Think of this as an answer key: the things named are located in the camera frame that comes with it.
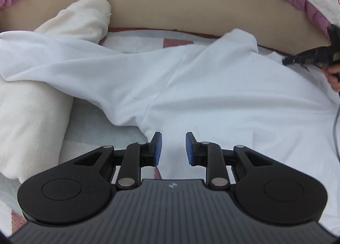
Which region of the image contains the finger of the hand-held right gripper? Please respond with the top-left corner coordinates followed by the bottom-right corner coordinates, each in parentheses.
top-left (282, 47), bottom-right (330, 66)

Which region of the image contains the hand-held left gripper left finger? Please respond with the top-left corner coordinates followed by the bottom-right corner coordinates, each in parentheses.
top-left (73, 132), bottom-right (163, 190)

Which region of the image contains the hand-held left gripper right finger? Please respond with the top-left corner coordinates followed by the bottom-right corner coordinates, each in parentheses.
top-left (185, 132), bottom-right (274, 190)

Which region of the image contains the white garment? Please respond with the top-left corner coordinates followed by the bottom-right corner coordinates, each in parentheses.
top-left (0, 28), bottom-right (340, 235)

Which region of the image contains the person's right hand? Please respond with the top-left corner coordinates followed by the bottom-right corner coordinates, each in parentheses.
top-left (324, 64), bottom-right (340, 92)

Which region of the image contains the checked bed blanket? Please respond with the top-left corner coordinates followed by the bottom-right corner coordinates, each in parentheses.
top-left (0, 28), bottom-right (224, 236)

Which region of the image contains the cream pillow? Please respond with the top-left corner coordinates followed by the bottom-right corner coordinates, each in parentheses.
top-left (0, 0), bottom-right (112, 181)

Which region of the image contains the beige headboard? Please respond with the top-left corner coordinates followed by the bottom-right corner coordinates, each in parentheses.
top-left (0, 0), bottom-right (332, 57)

